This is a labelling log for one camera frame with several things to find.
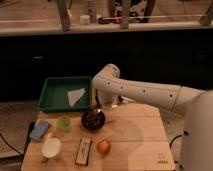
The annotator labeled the white container on shelf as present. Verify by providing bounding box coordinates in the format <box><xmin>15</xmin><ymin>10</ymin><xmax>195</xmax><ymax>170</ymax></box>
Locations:
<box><xmin>80</xmin><ymin>15</ymin><xmax>90</xmax><ymax>25</ymax></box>

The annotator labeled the dark bowl with food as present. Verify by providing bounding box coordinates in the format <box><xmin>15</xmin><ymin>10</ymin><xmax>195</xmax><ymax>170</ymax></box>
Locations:
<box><xmin>81</xmin><ymin>111</ymin><xmax>105</xmax><ymax>131</ymax></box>

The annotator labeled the orange fruit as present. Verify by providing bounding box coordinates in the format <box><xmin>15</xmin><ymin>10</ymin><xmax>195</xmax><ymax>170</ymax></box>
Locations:
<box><xmin>97</xmin><ymin>139</ymin><xmax>111</xmax><ymax>155</ymax></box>

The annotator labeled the red object on shelf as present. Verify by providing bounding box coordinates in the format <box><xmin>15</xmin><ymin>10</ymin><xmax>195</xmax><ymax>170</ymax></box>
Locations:
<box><xmin>97</xmin><ymin>17</ymin><xmax>121</xmax><ymax>24</ymax></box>

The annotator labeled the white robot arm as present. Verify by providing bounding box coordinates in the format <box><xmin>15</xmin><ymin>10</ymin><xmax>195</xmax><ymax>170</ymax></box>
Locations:
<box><xmin>92</xmin><ymin>64</ymin><xmax>213</xmax><ymax>171</ymax></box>

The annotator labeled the black cable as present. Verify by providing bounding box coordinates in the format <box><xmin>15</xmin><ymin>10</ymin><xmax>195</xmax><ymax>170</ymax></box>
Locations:
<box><xmin>169</xmin><ymin>134</ymin><xmax>184</xmax><ymax>154</ymax></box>
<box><xmin>0</xmin><ymin>121</ymin><xmax>36</xmax><ymax>158</ymax></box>

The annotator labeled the black cable right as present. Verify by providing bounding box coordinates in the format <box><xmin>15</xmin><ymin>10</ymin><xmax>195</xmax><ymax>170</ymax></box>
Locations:
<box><xmin>169</xmin><ymin>134</ymin><xmax>184</xmax><ymax>154</ymax></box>

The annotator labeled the blue sponge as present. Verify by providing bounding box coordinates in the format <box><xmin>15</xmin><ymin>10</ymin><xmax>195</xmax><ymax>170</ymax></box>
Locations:
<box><xmin>29</xmin><ymin>120</ymin><xmax>50</xmax><ymax>141</ymax></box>

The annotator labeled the green plastic cup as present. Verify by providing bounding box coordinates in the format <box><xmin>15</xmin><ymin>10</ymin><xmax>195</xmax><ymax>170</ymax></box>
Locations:
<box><xmin>57</xmin><ymin>116</ymin><xmax>70</xmax><ymax>132</ymax></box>

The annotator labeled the black cable left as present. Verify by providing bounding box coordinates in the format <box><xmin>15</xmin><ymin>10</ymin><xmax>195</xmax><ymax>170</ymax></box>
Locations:
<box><xmin>0</xmin><ymin>121</ymin><xmax>36</xmax><ymax>158</ymax></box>

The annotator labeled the white paper napkin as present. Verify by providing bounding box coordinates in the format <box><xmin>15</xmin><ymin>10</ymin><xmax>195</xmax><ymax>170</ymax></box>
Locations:
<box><xmin>67</xmin><ymin>88</ymin><xmax>85</xmax><ymax>107</ymax></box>

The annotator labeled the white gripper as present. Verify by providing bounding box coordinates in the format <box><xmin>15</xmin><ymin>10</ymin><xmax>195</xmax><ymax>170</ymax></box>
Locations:
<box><xmin>97</xmin><ymin>91</ymin><xmax>120</xmax><ymax>108</ymax></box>

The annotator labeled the green plastic tray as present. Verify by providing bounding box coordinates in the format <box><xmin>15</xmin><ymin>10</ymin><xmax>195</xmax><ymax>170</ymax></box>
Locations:
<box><xmin>38</xmin><ymin>77</ymin><xmax>92</xmax><ymax>113</ymax></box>

